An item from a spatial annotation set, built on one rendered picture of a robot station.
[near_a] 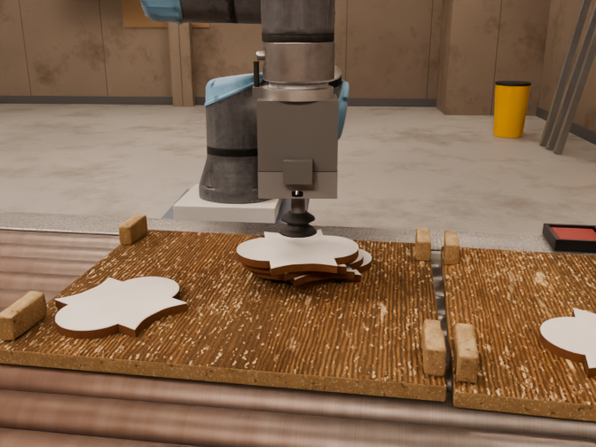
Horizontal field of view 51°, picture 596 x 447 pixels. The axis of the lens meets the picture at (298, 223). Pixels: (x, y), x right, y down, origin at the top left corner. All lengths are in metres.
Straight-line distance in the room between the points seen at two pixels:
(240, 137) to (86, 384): 0.66
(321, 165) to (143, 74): 9.30
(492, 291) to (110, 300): 0.41
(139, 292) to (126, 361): 0.12
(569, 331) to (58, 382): 0.47
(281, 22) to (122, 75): 9.41
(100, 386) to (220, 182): 0.64
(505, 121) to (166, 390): 6.77
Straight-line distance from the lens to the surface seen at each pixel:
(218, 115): 1.16
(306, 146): 0.65
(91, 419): 0.56
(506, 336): 0.64
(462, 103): 8.84
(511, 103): 7.18
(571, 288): 0.77
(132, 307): 0.66
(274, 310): 0.65
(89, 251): 0.91
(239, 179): 1.16
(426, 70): 9.56
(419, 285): 0.73
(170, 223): 1.01
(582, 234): 0.99
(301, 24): 0.63
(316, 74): 0.64
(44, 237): 1.00
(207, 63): 9.67
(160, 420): 0.54
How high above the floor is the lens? 1.22
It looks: 18 degrees down
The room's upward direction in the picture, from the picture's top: straight up
